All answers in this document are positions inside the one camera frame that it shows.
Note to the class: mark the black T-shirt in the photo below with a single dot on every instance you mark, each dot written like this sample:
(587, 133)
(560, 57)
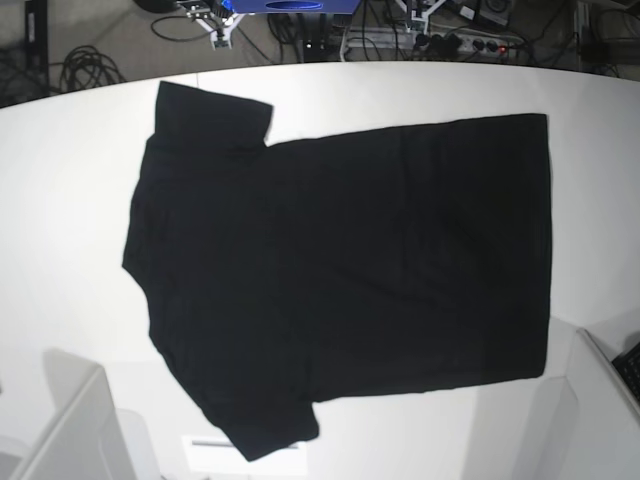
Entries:
(399, 260)

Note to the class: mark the white power strip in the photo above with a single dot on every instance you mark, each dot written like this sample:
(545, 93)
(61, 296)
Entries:
(457, 44)

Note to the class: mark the blue box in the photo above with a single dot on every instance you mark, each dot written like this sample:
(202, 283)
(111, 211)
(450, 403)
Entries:
(292, 6)

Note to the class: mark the white partition panel left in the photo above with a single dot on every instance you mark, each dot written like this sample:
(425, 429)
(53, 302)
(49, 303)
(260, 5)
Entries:
(88, 437)

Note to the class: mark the white partition panel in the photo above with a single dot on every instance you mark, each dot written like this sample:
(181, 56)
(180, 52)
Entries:
(88, 437)
(582, 425)

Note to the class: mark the black keyboard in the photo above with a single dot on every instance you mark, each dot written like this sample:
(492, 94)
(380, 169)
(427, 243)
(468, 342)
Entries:
(628, 367)

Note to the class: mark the white partition panel right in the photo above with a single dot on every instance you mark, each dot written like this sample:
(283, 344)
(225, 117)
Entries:
(582, 425)

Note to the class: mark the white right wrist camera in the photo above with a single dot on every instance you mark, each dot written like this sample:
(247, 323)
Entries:
(217, 17)

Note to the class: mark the white table cable grommet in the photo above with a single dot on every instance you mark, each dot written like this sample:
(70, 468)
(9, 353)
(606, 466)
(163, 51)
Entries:
(220, 456)

